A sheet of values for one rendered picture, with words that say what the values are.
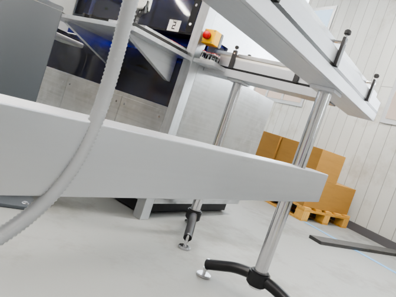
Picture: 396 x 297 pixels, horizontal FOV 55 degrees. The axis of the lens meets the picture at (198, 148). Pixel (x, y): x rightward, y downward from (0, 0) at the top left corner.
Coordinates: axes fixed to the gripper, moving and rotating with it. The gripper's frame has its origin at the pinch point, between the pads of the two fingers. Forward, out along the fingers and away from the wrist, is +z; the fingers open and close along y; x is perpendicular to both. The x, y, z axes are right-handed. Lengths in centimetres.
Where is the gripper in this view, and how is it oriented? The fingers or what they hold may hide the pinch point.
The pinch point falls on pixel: (134, 20)
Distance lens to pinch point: 182.0
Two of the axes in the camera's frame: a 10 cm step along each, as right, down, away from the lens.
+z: -3.3, 9.4, 0.8
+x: -5.7, -1.3, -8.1
